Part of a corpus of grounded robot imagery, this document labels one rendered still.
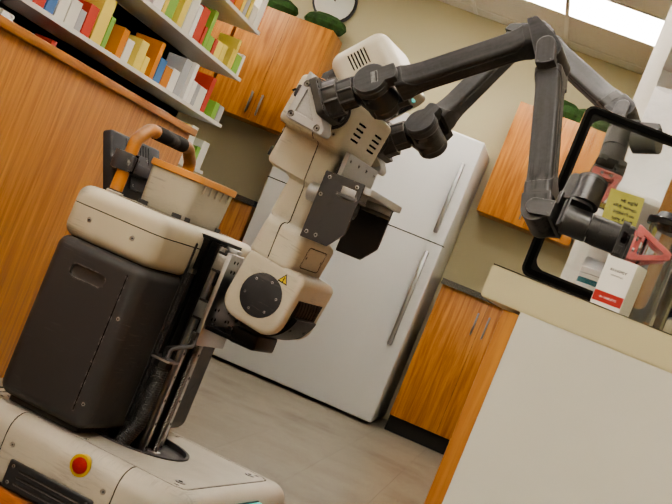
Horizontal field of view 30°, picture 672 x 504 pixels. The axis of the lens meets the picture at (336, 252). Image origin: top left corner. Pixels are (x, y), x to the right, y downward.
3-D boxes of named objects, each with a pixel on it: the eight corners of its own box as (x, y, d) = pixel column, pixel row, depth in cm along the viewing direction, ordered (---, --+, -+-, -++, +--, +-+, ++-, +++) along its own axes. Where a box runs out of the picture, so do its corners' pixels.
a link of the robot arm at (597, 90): (537, 59, 321) (525, 28, 314) (555, 47, 321) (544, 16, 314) (627, 145, 290) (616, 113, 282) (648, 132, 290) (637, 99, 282)
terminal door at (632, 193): (651, 326, 270) (721, 154, 270) (518, 273, 273) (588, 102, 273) (650, 326, 271) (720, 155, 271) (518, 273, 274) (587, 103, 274)
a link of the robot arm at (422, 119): (526, 38, 328) (515, 9, 321) (565, 52, 318) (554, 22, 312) (412, 153, 317) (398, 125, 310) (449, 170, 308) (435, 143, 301)
